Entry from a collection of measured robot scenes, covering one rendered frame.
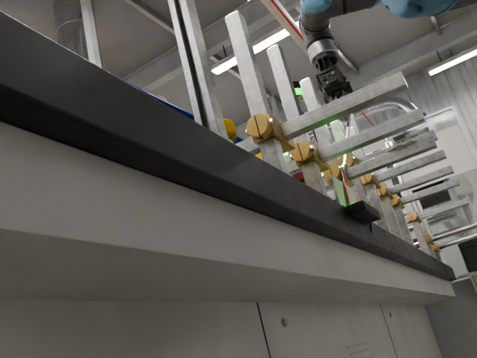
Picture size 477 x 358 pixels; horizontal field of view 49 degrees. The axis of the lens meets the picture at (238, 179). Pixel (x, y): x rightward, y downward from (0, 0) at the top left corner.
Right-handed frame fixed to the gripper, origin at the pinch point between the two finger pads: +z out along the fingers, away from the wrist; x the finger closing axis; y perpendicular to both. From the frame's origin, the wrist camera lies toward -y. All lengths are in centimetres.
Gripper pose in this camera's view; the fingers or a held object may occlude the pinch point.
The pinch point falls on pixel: (346, 118)
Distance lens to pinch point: 162.9
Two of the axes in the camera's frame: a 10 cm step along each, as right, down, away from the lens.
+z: 2.3, 9.1, -3.4
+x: 8.6, -3.5, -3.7
